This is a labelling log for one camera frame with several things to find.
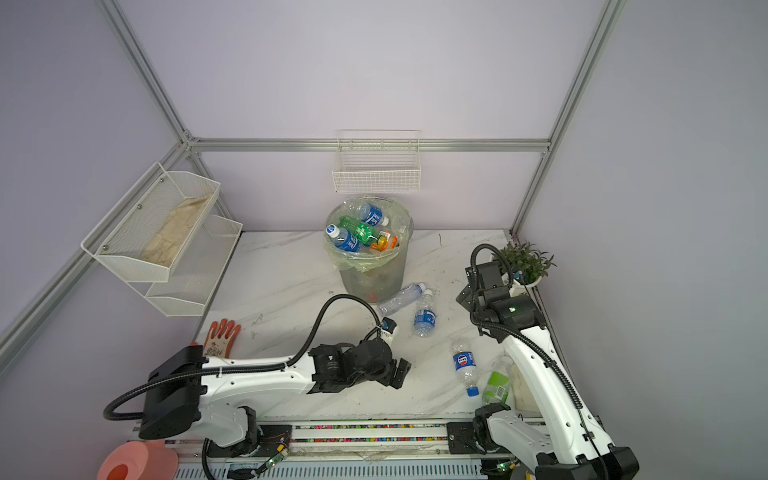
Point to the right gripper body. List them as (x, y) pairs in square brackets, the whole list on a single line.
[(476, 306)]

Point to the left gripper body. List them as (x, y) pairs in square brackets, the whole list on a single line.
[(385, 375)]

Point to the blue label water bottle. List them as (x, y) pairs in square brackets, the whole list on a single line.
[(425, 316)]

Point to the clear bottle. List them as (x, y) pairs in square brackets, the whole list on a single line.
[(401, 299)]

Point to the orange label yellow cap bottle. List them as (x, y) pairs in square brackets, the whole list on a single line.
[(385, 241)]

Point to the green soda bottle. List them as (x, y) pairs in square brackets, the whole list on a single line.
[(365, 233)]

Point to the pepsi bottle blue cap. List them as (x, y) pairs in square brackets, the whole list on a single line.
[(465, 366)]

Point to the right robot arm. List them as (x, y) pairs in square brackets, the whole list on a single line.
[(574, 444)]

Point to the grey bin with green liner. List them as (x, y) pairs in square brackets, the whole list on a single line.
[(371, 275)]

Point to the potted green plant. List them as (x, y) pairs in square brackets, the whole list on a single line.
[(525, 266)]

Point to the lime label bottle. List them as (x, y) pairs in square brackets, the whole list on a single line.
[(499, 385)]

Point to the orange work glove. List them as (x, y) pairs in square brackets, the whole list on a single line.
[(220, 338)]

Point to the pink watering can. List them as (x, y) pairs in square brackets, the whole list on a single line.
[(137, 460)]

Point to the beige cloth in shelf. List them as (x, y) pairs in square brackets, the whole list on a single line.
[(163, 248)]

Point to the white two-tier mesh shelf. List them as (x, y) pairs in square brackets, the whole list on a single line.
[(186, 288)]

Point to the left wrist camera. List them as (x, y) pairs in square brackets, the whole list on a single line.
[(389, 329)]

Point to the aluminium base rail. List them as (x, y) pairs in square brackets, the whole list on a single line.
[(354, 449)]

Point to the white wire wall basket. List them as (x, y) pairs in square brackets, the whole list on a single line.
[(372, 161)]

